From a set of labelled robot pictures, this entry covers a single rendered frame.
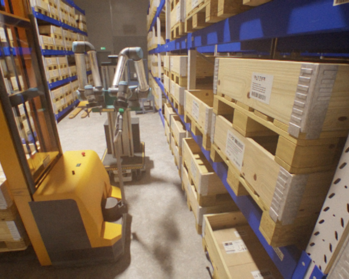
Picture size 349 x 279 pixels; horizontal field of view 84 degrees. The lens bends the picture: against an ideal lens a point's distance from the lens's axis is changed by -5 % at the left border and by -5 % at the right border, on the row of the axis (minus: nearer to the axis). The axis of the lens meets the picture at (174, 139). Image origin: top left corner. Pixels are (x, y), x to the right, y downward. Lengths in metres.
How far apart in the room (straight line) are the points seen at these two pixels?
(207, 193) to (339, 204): 1.26
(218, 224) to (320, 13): 1.64
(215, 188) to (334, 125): 1.25
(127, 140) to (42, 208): 1.77
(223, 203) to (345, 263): 1.41
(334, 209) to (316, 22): 0.55
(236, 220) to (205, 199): 0.33
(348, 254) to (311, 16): 0.66
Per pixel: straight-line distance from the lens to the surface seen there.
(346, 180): 0.70
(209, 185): 1.80
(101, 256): 2.27
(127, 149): 3.41
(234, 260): 1.76
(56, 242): 2.19
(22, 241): 2.30
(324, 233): 0.80
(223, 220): 1.93
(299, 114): 0.70
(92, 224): 1.98
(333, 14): 0.75
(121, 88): 2.04
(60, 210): 1.93
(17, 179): 1.94
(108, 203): 2.31
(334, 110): 0.75
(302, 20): 0.84
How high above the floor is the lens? 1.87
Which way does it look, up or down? 23 degrees down
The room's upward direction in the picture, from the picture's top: straight up
